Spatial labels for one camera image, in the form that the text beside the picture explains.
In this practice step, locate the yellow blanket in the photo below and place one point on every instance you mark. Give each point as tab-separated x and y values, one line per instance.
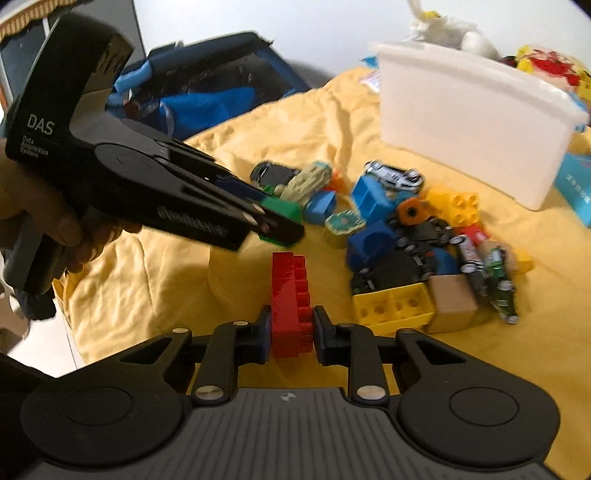
161	277

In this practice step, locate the small orange toy piece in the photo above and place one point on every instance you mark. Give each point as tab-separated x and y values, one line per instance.
338	181

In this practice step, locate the small black toy car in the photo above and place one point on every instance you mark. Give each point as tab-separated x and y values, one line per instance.
429	233

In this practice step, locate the large black toy car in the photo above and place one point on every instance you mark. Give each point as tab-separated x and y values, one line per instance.
392	272

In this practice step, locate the fringed cloth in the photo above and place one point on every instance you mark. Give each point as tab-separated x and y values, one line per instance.
23	18

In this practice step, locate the orange toy brick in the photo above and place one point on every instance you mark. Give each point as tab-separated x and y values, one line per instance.
411	211

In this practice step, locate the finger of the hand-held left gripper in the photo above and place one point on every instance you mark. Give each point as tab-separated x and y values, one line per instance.
277	230
203	170

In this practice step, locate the green toy brick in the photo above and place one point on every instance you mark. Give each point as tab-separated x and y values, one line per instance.
284	210

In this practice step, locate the large blue toy brick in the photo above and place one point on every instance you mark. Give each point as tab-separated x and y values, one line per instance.
369	198

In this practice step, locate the red and white toy car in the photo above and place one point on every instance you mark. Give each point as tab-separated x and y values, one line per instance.
471	263

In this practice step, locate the white plastic bin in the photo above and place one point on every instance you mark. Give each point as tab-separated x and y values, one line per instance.
466	129

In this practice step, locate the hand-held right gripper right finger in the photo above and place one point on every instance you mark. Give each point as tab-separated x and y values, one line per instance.
322	334

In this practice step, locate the yellow studded toy brick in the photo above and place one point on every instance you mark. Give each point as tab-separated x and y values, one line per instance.
455	205

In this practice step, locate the yellow snack bag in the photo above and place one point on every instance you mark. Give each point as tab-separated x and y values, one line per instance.
551	67

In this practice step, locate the large yellow toy brick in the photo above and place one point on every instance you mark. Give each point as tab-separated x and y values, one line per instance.
392	307

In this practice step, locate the small yellow toy brick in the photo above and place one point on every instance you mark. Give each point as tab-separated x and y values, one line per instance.
522	261

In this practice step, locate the beige toy car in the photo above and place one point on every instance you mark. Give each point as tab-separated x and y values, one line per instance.
307	182

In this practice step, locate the person's left hand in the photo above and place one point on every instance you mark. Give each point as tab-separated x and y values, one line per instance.
27	189

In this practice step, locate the green toy car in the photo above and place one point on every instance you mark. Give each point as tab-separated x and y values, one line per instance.
501	281

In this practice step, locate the blue bag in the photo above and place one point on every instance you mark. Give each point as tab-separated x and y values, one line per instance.
207	97

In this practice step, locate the light blue box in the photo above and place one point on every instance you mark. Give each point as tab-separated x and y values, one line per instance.
577	184

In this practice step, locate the beige wooden cube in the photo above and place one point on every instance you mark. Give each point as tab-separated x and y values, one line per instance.
452	302

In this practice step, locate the small blue toy brick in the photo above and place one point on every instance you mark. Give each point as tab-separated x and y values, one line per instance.
319	207

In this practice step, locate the white plastic bag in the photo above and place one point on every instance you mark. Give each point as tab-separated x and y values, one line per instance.
431	25

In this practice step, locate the teal and cream toy badge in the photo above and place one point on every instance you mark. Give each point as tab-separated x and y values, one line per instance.
344	224

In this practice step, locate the blue round toy piece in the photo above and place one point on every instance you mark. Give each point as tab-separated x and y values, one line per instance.
445	265

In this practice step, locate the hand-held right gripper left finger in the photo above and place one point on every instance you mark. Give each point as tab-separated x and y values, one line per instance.
263	334

